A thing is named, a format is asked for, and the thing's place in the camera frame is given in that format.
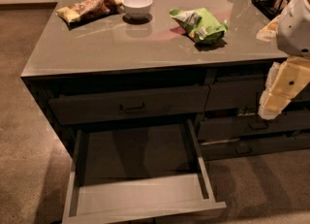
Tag grey drawer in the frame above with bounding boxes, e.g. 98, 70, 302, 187
62, 120, 226, 224
48, 85, 208, 125
204, 74, 310, 112
198, 110, 310, 141
201, 133, 310, 161

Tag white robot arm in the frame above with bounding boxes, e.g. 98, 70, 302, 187
257, 0, 310, 120

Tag grey drawer cabinet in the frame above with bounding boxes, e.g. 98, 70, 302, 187
20, 0, 310, 224

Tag green chip bag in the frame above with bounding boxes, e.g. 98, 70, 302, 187
170, 8, 228, 45

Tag white ceramic bowl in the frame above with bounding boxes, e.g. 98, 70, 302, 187
122, 0, 153, 19

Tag brown yellow snack bag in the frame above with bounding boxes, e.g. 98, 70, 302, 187
56, 0, 123, 24

